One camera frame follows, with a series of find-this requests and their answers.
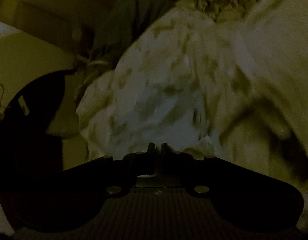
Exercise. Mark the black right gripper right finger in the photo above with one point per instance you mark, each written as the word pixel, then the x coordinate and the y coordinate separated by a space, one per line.
pixel 181 172

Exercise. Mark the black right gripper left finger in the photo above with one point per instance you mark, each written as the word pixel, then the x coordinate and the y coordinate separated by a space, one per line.
pixel 135 172

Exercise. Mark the white printed garment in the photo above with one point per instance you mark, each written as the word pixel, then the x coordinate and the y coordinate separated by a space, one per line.
pixel 155 93

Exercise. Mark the black round bag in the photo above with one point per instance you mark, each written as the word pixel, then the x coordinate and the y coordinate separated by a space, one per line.
pixel 28 153

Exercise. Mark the cream printed duvet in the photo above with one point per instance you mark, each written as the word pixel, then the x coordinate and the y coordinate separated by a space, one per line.
pixel 258 107

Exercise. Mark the wooden wardrobe doors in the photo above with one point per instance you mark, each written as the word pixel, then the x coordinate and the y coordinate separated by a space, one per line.
pixel 58 22

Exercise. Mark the dark grey pillow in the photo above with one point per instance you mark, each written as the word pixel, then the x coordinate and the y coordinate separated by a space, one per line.
pixel 124 25

